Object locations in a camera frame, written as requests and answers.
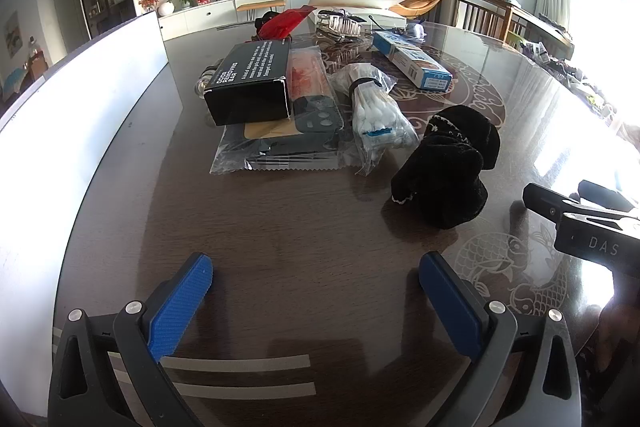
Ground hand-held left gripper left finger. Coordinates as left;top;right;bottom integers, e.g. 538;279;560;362
47;252;216;427

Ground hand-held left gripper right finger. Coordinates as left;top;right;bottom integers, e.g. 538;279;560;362
419;251;583;427

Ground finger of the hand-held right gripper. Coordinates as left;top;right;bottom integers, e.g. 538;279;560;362
577;179;639;212
522;183;582;226

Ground black knitted socks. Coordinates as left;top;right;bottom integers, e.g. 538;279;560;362
390;104;503;229

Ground blue and white box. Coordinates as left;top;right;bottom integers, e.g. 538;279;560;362
390;46;454;92
372;31;426;58

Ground clear bag of black parts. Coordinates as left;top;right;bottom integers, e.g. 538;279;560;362
210;94;347;176

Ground bag of cotton swabs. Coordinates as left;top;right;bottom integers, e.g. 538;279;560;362
327;63;421;178

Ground large white storage box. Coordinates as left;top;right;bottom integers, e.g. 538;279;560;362
0;9;171;388

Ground clear glasses with blue temples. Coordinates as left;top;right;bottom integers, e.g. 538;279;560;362
367;14;427;41

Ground black cardboard box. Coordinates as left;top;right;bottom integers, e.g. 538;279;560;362
202;38;293;126

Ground red snack packet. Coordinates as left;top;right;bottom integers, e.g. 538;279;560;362
260;6;316;40

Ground pile of small clutter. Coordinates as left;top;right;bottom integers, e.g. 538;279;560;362
520;34;626;122

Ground wooden sideboard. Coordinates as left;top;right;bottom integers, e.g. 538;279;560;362
457;0;576;58

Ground wooden chair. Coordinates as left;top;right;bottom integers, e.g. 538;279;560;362
455;0;517;41

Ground chrome metal bar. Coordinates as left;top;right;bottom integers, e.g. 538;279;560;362
195;64;222;101

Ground white low tv cabinet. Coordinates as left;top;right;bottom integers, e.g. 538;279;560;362
157;0;351;41

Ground red flowers in white vase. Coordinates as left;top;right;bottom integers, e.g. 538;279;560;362
138;0;174;16

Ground wooden bench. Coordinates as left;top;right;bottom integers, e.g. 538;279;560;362
235;0;287;26

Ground framed wall picture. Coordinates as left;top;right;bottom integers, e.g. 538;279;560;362
4;9;24;58

